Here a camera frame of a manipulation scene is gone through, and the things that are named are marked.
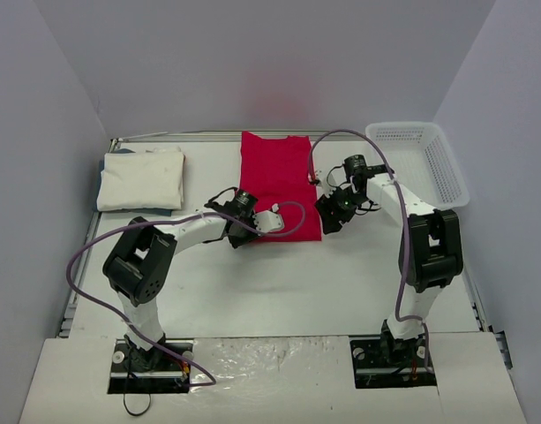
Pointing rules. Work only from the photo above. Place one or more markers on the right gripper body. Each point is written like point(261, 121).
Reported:
point(330, 216)

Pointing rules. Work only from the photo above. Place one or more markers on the red t-shirt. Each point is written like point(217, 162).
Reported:
point(275, 171)

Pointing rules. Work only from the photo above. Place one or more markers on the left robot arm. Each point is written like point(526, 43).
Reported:
point(139, 263)

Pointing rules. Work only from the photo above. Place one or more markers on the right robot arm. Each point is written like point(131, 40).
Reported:
point(430, 254)

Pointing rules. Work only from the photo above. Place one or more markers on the white plastic basket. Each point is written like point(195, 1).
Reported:
point(422, 159)

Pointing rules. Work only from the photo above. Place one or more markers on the folded white t-shirt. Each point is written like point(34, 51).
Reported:
point(141, 180)

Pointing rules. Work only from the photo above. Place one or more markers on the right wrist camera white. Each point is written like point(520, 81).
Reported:
point(334, 179)

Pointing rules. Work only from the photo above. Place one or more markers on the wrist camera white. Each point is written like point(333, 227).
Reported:
point(268, 221)
point(334, 179)

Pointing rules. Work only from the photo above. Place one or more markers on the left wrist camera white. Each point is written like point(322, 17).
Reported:
point(268, 221)

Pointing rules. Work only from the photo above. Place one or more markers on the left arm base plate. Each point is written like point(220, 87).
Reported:
point(158, 373)

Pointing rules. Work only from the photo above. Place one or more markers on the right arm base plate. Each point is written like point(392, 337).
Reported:
point(372, 369)

